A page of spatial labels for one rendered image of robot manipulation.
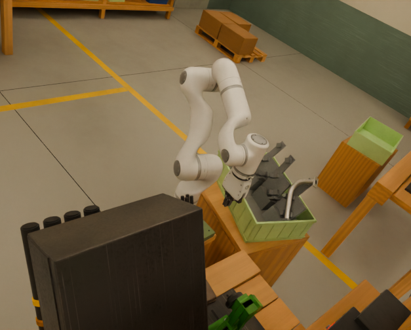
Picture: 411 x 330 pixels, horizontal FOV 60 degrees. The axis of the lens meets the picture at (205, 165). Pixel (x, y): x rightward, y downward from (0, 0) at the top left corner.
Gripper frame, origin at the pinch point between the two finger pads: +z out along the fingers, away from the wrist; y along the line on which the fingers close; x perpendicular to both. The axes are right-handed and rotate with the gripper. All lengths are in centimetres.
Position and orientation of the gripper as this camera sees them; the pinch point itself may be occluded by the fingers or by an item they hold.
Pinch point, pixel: (227, 201)
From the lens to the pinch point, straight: 144.4
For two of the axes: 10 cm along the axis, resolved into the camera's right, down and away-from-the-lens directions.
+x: -7.5, 2.0, -6.3
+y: -5.9, -6.4, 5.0
